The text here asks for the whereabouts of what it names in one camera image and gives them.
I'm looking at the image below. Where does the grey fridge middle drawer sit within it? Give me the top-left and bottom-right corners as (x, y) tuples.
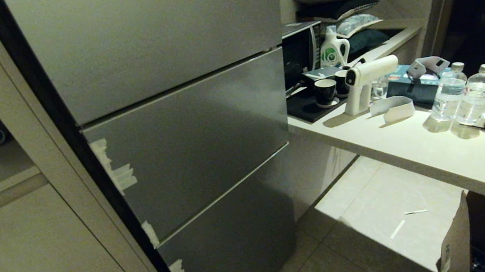
(73, 46), (313, 253)

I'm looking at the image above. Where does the grey fridge drawer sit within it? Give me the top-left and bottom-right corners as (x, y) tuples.
(143, 142), (313, 272)
(73, 46), (313, 253)

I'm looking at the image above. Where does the grey fridge bottom drawer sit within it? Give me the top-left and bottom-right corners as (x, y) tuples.
(143, 142), (313, 272)

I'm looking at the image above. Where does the grey fridge upper door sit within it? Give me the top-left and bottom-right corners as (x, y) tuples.
(3, 0), (300, 136)

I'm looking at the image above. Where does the black tray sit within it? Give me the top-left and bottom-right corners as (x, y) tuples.
(284, 81), (355, 127)

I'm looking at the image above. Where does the black cup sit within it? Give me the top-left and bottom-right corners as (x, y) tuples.
(333, 69), (354, 100)
(312, 77), (342, 110)

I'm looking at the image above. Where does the black microwave oven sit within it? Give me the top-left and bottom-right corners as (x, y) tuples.
(275, 18), (333, 92)

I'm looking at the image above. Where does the white detergent bottle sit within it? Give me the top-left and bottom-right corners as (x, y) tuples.
(314, 23), (354, 71)

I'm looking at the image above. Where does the white spray gun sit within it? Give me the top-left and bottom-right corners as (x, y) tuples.
(336, 54), (407, 117)

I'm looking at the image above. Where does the grey tape strip loop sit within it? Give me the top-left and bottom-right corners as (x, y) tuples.
(368, 93), (418, 127)

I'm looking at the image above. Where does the dark teal pillow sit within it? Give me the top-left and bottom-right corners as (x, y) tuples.
(344, 25), (392, 56)

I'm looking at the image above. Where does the patterned light pillow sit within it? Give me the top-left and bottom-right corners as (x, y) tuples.
(333, 9), (386, 40)

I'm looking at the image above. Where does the black pillow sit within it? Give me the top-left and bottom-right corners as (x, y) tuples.
(295, 0), (382, 28)

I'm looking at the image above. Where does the teal tissue box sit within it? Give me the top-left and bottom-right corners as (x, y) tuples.
(381, 56), (458, 116)

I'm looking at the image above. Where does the clear water bottle white cap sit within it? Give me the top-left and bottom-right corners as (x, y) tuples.
(447, 63), (485, 129)
(423, 60), (475, 124)

